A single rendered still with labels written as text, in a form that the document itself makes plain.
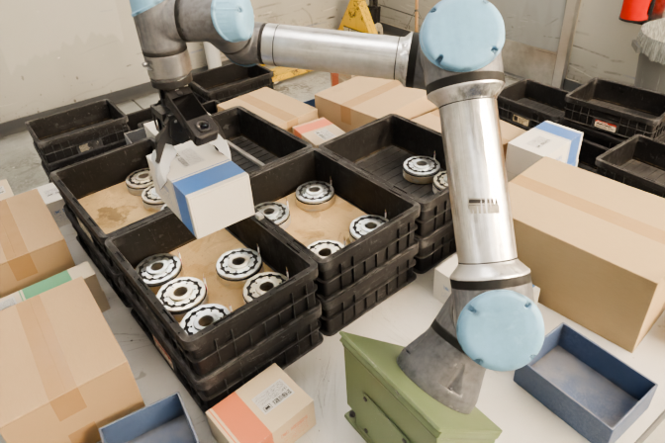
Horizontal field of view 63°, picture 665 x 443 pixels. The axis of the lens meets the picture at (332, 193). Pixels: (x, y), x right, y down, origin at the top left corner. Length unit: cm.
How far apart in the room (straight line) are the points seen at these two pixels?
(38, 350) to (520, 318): 87
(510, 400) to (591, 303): 29
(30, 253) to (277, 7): 381
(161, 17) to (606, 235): 98
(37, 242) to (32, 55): 294
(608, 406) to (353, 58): 81
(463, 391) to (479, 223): 30
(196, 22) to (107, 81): 359
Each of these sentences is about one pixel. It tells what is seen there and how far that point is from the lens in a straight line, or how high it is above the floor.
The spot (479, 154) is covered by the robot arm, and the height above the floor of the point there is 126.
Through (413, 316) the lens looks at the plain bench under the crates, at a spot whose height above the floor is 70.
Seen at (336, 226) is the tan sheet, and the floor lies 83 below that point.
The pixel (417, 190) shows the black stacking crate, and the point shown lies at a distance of 149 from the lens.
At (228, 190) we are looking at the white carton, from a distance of 100.
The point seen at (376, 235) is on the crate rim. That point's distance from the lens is 117.
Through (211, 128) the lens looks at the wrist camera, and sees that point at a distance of 95.
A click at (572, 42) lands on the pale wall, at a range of 421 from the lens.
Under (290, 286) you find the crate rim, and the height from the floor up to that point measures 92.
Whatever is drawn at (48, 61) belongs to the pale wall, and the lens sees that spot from 437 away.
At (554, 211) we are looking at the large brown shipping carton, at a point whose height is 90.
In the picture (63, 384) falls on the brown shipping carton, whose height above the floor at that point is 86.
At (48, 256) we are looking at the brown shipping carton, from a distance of 150.
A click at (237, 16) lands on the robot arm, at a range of 90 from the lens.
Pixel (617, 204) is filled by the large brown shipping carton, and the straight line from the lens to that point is 141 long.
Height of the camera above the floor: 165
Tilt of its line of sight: 34 degrees down
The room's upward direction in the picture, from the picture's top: 4 degrees counter-clockwise
